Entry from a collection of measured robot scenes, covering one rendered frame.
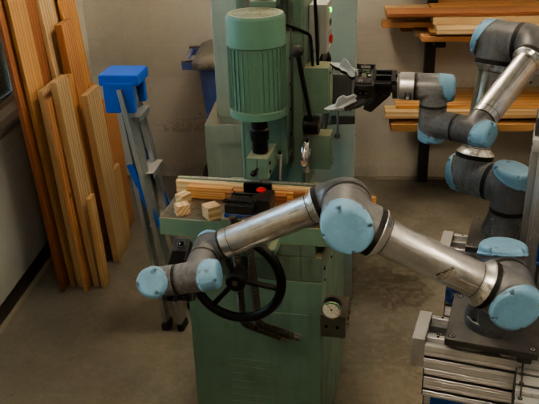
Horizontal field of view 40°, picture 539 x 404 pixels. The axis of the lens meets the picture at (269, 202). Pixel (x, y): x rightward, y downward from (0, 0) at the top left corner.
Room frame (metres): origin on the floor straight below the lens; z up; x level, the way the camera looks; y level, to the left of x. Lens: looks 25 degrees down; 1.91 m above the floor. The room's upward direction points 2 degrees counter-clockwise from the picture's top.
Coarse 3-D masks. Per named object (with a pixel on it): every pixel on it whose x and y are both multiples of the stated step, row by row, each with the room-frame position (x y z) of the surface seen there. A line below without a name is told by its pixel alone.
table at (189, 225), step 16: (192, 208) 2.12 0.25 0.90; (224, 208) 2.11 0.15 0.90; (160, 224) 2.07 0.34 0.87; (176, 224) 2.05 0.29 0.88; (192, 224) 2.04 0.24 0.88; (208, 224) 2.03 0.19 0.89; (272, 240) 1.94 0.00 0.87; (288, 240) 1.97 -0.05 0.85; (304, 240) 1.96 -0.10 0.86; (320, 240) 1.95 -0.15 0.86; (256, 256) 1.90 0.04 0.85
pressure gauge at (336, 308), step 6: (324, 300) 1.91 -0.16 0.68; (330, 300) 1.89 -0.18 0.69; (336, 300) 1.89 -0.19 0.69; (324, 306) 1.88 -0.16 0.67; (330, 306) 1.88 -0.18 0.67; (336, 306) 1.88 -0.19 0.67; (324, 312) 1.88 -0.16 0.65; (330, 312) 1.88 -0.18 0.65; (336, 312) 1.88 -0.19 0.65; (330, 318) 1.88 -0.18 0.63
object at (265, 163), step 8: (272, 144) 2.23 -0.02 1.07; (272, 152) 2.17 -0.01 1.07; (248, 160) 2.12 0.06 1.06; (256, 160) 2.11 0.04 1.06; (264, 160) 2.11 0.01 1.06; (272, 160) 2.16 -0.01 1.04; (248, 168) 2.12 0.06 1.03; (264, 168) 2.11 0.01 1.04; (272, 168) 2.16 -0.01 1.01; (248, 176) 2.12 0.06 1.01; (256, 176) 2.11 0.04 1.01; (264, 176) 2.11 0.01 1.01
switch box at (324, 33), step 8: (320, 0) 2.46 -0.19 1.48; (328, 0) 2.46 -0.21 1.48; (312, 8) 2.39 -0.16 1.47; (320, 8) 2.39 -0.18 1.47; (328, 8) 2.40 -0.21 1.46; (312, 16) 2.39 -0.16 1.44; (320, 16) 2.39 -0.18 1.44; (328, 16) 2.40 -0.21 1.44; (312, 24) 2.39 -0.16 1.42; (320, 24) 2.39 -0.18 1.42; (328, 24) 2.41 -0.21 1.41; (312, 32) 2.39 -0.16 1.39; (320, 32) 2.39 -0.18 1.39; (328, 32) 2.41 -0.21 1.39; (320, 40) 2.39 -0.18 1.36; (328, 40) 2.41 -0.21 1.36; (320, 48) 2.39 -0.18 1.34; (328, 48) 2.41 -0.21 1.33
